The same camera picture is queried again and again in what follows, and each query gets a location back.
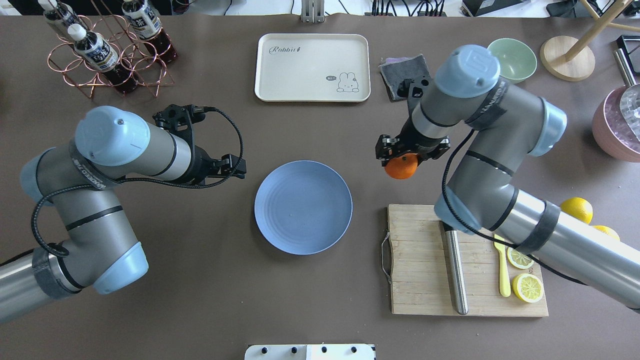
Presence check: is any wooden cutting board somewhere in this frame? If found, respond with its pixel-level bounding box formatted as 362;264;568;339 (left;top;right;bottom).
387;203;549;318

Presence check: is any pink bowl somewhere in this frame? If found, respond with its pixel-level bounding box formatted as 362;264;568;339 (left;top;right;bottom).
592;89;640;163

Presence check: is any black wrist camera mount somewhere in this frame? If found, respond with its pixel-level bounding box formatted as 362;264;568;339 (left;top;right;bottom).
152;104;205;146

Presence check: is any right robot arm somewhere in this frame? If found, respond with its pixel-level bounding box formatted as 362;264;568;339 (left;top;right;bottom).
375;44;640;312

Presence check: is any orange fruit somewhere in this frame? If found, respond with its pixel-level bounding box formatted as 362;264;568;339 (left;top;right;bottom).
384;153;419;180

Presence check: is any cream rectangular tray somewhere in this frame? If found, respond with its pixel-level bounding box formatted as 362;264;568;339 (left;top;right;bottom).
254;33;371;103

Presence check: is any green bowl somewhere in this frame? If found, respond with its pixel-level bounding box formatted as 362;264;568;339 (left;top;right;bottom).
487;38;538;84

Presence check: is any clear ice cubes pile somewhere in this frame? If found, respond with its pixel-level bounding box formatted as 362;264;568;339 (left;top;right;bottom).
604;86;640;152

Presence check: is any copper wire bottle rack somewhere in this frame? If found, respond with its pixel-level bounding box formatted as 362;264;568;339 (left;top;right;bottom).
39;0;178;99

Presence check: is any wooden mug tree stand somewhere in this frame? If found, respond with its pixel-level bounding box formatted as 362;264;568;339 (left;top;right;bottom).
539;0;640;82

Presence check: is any grey folded cloth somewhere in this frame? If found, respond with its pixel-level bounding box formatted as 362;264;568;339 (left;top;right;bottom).
378;54;432;101

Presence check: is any tea bottle one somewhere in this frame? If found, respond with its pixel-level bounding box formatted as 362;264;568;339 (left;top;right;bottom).
67;23;138;94

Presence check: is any lemon slice two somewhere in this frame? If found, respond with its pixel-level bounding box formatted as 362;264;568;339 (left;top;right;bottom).
511;273;544;304

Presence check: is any yellow lemon upper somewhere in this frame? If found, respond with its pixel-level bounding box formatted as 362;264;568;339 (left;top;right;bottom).
560;197;594;224

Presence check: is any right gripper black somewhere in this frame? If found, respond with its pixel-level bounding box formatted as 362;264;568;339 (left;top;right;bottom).
375;120;451;167

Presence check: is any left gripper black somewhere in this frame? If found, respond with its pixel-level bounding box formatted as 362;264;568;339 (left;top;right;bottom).
189;146;246;186

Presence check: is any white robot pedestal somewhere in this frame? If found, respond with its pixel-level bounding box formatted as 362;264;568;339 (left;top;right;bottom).
244;343;377;360

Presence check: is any yellow lemon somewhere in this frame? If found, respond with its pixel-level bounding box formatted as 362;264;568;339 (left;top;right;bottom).
560;197;594;224
591;225;621;242

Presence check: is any yellow lemon lower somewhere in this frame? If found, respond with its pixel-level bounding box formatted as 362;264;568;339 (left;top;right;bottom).
591;225;621;242

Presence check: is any blue plate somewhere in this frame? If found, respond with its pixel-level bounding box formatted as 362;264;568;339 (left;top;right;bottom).
254;161;354;256

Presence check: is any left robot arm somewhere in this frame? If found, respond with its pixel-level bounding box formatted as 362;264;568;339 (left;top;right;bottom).
0;104;247;323

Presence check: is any tea bottle two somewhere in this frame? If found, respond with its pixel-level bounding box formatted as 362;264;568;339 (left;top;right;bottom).
121;0;178;64

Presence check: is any yellow plastic knife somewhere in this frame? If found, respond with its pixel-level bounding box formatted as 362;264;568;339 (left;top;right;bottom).
493;234;512;297

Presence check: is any lemon slice one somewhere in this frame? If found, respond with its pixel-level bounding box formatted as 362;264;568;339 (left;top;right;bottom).
506;247;535;270

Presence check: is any tea bottle three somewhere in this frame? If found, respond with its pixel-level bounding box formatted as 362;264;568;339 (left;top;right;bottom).
38;0;87;41

